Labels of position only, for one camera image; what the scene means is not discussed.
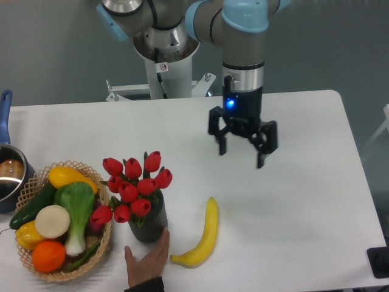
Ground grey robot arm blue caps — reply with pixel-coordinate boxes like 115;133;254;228
96;1;288;167

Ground woven wicker basket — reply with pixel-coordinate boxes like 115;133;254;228
16;161;112;282

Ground blue handled saucepan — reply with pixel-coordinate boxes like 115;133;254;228
1;90;35;213

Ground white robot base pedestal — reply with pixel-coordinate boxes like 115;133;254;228
106;21;216;102

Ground green bean pod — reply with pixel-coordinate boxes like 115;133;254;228
64;242;100;273

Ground beige round bun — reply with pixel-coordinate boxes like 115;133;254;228
35;205;71;239

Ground orange fruit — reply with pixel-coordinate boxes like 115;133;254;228
32;240;66;273

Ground black device at table edge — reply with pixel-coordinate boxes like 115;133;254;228
367;246;388;279

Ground green bok choy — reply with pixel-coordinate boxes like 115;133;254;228
54;182;95;257

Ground purple radish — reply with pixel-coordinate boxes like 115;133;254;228
88;200;105;234

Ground red tulip bouquet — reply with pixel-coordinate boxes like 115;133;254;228
89;151;173;226

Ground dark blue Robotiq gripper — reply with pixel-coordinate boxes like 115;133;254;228
208;62;278;169

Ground dark grey ribbed vase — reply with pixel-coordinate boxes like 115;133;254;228
128;191;168;243

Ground green cucumber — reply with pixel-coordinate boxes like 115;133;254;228
9;182;57;230

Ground yellow squash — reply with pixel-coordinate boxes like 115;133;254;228
48;166;98;195

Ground dark sleeved forearm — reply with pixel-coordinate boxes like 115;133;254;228
124;276;165;292

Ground yellow bell pepper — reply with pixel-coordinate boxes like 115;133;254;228
15;220;46;250

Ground person's bare hand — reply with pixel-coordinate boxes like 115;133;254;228
124;228;170;288

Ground yellow banana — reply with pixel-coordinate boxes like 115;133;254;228
170;196;219;268

